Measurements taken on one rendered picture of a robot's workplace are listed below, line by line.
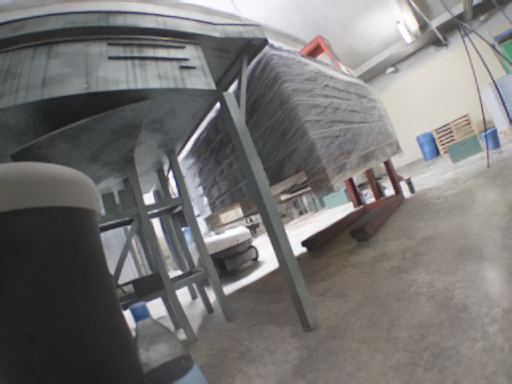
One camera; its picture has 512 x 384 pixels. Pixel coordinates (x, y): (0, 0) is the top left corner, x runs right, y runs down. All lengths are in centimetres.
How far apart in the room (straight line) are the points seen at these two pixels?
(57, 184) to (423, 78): 1010
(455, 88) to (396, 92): 256
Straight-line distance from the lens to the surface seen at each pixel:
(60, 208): 43
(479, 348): 55
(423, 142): 852
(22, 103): 65
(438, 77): 1003
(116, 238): 317
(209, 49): 97
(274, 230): 64
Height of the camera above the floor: 40
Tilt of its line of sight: 6 degrees up
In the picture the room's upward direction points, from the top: 20 degrees counter-clockwise
